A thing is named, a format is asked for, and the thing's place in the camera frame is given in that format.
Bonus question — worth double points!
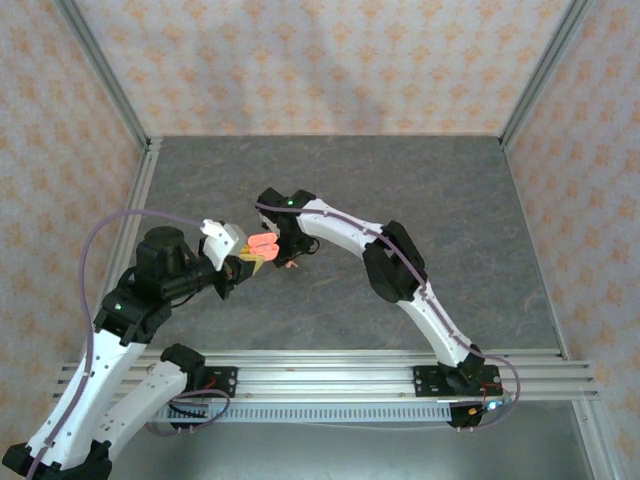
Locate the red black power wires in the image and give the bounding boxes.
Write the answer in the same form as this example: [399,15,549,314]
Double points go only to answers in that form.
[187,374,221,407]
[468,382,516,417]

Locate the white slotted cable duct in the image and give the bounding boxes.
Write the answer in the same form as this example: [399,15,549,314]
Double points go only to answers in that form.
[152,403,454,424]

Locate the aluminium frame post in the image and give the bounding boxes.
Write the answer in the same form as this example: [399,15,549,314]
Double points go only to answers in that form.
[52,0,153,149]
[499,0,592,149]

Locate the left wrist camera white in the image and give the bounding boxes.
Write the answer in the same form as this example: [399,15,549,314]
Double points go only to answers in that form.
[198,218,249,272]

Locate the coral earbud charging case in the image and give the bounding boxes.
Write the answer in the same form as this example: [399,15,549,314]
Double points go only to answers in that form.
[247,232,282,262]

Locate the aluminium frame side rail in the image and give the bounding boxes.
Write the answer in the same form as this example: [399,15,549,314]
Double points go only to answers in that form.
[24,137,164,480]

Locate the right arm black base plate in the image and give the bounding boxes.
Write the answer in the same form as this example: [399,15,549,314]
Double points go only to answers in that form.
[411,363,503,400]

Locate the aluminium mounting rail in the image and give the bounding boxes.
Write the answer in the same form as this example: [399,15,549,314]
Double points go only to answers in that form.
[52,349,600,401]

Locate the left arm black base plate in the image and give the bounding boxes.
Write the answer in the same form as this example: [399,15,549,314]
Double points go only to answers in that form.
[199,366,238,399]

